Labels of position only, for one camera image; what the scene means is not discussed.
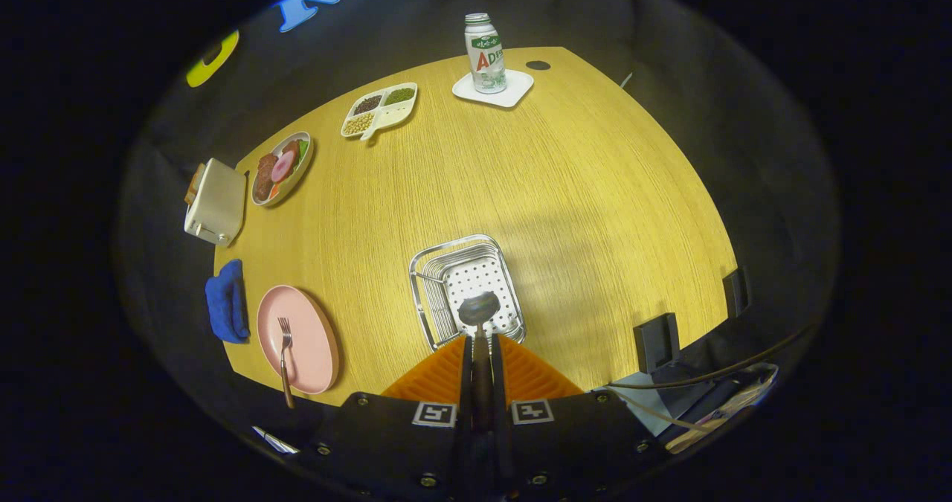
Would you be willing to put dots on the pink plate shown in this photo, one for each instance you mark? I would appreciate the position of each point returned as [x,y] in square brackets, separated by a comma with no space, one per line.
[312,338]

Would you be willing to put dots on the white divided bean dish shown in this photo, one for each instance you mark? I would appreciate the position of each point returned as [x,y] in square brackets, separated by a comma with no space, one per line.
[390,111]

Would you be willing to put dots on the pale crumpled bag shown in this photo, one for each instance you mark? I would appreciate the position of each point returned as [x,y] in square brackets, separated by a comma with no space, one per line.
[732,409]

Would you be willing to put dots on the white toaster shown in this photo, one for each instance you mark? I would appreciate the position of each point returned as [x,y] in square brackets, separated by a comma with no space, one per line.
[217,204]

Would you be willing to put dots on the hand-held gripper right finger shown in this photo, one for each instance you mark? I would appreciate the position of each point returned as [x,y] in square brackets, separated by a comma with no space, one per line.
[497,383]

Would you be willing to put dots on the brown toast slices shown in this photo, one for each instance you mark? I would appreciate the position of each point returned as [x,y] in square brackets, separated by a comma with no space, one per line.
[194,182]

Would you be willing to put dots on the black table clamp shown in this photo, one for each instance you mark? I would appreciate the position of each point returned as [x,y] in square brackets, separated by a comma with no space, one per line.
[656,342]
[736,292]

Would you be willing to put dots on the blue folded cloth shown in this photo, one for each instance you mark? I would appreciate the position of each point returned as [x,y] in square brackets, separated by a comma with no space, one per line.
[225,301]

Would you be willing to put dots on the brown meat piece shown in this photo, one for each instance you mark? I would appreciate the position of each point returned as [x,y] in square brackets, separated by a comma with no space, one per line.
[264,178]

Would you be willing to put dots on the white bottle with green label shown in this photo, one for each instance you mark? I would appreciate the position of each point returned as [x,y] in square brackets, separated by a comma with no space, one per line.
[485,56]

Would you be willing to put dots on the white square coaster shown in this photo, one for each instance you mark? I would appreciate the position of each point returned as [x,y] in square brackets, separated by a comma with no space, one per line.
[517,89]

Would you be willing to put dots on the pink ham slice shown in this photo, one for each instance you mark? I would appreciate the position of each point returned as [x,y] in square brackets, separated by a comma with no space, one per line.
[283,166]

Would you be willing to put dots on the oval plate of food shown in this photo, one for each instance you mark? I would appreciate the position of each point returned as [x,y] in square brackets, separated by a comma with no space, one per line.
[281,169]

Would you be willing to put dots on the black round table grommet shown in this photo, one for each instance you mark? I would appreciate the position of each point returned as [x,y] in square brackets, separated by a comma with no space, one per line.
[538,65]

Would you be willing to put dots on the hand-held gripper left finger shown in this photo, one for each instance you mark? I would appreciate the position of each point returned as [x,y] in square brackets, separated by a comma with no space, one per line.
[466,383]

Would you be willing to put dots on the green lettuce leaf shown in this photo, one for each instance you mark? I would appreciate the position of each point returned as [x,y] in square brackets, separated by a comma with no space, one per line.
[303,149]

